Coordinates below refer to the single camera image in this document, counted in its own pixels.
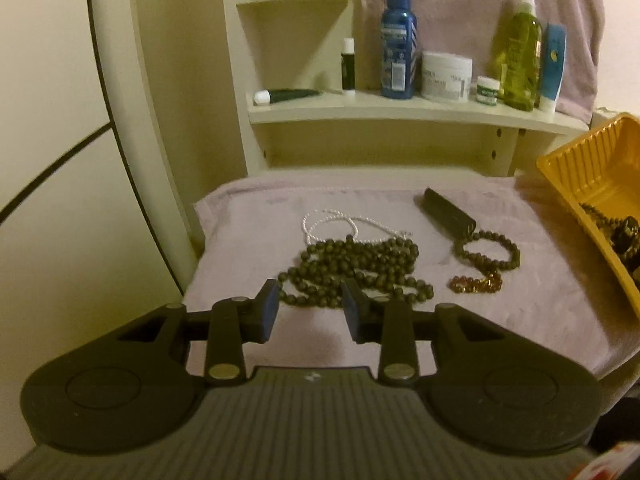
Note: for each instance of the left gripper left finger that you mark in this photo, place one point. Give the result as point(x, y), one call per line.
point(234, 322)

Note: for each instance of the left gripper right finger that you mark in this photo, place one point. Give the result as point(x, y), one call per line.
point(387, 323)

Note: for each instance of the orange plastic tray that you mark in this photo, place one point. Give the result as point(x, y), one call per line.
point(600, 169)

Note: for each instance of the black cylinder case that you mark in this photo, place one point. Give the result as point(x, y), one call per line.
point(457, 223)

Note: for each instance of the mauve towel on table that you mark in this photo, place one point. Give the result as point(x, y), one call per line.
point(528, 266)

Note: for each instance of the dark green lying tube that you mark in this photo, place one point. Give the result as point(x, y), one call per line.
point(273, 96)

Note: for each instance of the cream corner shelf unit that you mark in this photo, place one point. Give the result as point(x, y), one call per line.
point(179, 78)

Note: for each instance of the white cream jar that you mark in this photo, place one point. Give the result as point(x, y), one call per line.
point(446, 77)

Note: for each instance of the small green-label jar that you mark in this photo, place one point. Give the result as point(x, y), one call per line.
point(487, 90)

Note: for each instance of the black white lip balm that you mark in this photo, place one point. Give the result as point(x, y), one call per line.
point(348, 67)

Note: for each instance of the green olive spray bottle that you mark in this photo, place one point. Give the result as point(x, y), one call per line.
point(521, 58)

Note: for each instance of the blue spray bottle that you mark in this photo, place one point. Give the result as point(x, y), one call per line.
point(399, 46)

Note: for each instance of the blue white tube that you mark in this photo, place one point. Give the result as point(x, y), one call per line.
point(552, 67)

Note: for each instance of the hanging mauve towel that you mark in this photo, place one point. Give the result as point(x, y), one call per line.
point(479, 29)

